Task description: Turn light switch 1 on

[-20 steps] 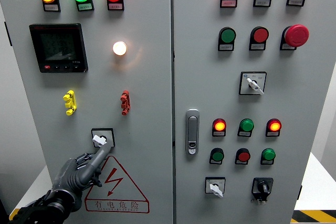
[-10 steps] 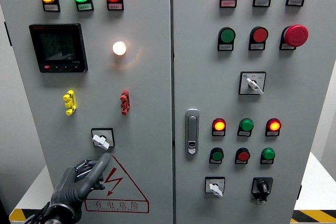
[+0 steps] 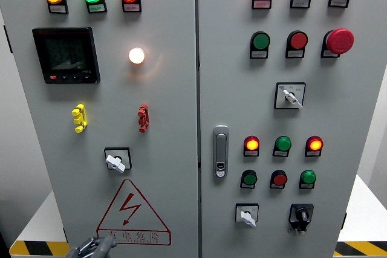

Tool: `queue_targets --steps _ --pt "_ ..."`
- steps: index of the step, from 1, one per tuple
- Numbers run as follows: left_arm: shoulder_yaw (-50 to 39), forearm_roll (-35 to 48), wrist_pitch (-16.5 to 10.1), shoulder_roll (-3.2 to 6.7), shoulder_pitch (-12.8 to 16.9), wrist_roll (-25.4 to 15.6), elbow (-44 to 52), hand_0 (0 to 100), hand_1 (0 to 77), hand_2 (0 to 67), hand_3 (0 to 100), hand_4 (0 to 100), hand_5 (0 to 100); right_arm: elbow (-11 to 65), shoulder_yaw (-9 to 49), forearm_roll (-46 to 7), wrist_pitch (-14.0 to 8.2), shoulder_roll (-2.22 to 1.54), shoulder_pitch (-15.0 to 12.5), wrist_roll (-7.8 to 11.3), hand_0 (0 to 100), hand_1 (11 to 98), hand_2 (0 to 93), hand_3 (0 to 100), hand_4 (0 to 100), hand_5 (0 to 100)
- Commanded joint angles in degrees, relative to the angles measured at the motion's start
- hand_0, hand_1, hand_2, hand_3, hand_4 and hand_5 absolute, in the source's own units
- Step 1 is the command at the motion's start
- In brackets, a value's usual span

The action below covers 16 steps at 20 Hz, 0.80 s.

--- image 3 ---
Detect black yellow striped tape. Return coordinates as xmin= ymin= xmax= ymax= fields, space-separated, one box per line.
xmin=9 ymin=240 xmax=71 ymax=257
xmin=333 ymin=241 xmax=387 ymax=257

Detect black display meter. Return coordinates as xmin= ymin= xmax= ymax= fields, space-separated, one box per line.
xmin=31 ymin=27 xmax=101 ymax=85

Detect small red push button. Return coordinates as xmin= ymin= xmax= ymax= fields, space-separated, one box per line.
xmin=270 ymin=169 xmax=288 ymax=187

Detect small green round lamp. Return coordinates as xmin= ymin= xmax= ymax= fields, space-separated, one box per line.
xmin=274 ymin=135 xmax=293 ymax=152

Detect large red stop button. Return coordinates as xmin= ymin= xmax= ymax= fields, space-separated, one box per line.
xmin=322 ymin=28 xmax=355 ymax=56

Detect silver door lock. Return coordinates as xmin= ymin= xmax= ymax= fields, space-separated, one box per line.
xmin=212 ymin=124 xmax=230 ymax=179

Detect small yellow handle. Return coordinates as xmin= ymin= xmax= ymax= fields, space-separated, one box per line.
xmin=71 ymin=103 xmax=88 ymax=134

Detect large white-handled turn switch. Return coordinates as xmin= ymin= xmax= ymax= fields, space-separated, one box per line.
xmin=273 ymin=82 xmax=307 ymax=110

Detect red warning triangle sticker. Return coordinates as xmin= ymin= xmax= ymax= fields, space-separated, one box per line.
xmin=96 ymin=178 xmax=172 ymax=246

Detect pale grey door with display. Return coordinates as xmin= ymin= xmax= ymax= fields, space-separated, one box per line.
xmin=0 ymin=0 xmax=200 ymax=258

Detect white round lamp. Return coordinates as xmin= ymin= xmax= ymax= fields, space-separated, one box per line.
xmin=128 ymin=47 xmax=146 ymax=65

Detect black-handled turn switch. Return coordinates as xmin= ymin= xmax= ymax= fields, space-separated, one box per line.
xmin=288 ymin=203 xmax=314 ymax=236

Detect large green push button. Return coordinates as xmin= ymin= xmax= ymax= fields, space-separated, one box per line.
xmin=250 ymin=31 xmax=272 ymax=51

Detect small red handle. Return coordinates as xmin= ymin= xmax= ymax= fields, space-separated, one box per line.
xmin=137 ymin=103 xmax=149 ymax=134

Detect small red round lamp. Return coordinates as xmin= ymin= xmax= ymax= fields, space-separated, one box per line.
xmin=305 ymin=135 xmax=324 ymax=152
xmin=244 ymin=135 xmax=261 ymax=152

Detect large red push button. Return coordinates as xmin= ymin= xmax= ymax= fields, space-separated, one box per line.
xmin=286 ymin=30 xmax=309 ymax=51

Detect small green push button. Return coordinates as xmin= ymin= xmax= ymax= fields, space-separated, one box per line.
xmin=299 ymin=169 xmax=317 ymax=185
xmin=241 ymin=169 xmax=258 ymax=186

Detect small white-handled turn switch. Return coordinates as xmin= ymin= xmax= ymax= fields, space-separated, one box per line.
xmin=235 ymin=203 xmax=259 ymax=228

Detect pale grey door with lock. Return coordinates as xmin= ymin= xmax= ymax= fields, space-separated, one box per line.
xmin=197 ymin=0 xmax=387 ymax=258

